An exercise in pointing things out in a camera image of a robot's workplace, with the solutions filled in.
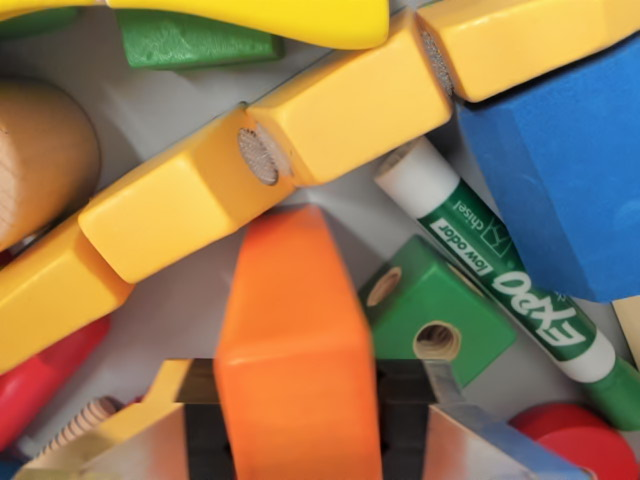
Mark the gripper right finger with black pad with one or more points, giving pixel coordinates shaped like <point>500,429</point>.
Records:
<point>450,440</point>

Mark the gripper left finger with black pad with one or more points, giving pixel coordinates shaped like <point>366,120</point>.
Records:
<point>140,445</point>

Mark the orange wooden block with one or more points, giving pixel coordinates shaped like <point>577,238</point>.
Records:
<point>295,350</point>

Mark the grey plastic bin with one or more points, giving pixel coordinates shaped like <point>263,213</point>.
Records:
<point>150,115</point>

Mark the wooden bolt with blue head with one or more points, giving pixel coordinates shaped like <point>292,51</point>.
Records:
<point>85,420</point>

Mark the red wooden wheel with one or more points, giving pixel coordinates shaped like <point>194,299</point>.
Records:
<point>585,445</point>

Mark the green wooden cube with holes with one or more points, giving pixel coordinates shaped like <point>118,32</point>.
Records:
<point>430,295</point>

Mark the green Expo marker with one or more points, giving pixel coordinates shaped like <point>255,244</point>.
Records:
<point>480,240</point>

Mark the wooden bar with two holes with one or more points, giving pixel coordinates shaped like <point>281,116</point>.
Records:
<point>630,330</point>

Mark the blue foam block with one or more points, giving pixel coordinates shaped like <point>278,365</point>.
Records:
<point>565,175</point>

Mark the natural wooden cylinder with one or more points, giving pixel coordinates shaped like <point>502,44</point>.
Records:
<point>40,160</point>

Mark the yellow segmented wooden stick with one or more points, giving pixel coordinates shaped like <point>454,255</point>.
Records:
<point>350,105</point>

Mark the green wooden wedge piece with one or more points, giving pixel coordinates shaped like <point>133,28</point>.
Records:
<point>190,42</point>

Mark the yellow wooden banana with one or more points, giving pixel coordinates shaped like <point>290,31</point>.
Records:
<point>250,20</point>

